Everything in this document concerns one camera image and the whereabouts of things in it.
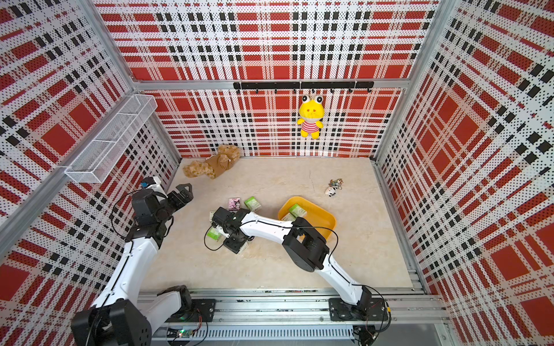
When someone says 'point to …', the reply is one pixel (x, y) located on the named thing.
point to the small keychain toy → (332, 187)
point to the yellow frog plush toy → (311, 111)
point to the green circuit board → (185, 333)
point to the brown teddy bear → (216, 166)
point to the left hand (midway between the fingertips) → (187, 190)
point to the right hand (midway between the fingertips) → (240, 241)
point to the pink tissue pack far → (234, 205)
